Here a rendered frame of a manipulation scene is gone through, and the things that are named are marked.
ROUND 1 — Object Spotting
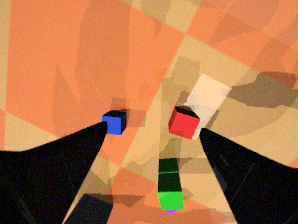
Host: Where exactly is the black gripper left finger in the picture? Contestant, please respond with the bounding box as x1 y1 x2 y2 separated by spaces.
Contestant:
0 121 108 224

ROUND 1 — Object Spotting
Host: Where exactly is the blue cube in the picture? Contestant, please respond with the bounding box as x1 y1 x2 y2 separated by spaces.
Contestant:
102 110 127 135

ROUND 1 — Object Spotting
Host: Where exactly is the green block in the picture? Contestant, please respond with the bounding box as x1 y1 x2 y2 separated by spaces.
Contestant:
158 172 185 209
158 158 179 174

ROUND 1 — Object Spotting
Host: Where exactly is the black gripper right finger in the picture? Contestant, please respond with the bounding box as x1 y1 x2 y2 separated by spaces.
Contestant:
199 128 298 224

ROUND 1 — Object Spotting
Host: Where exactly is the purple block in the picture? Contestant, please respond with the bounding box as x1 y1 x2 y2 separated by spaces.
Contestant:
164 209 180 214

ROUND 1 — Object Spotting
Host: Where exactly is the red block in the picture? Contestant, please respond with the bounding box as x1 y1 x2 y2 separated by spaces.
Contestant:
168 106 201 139

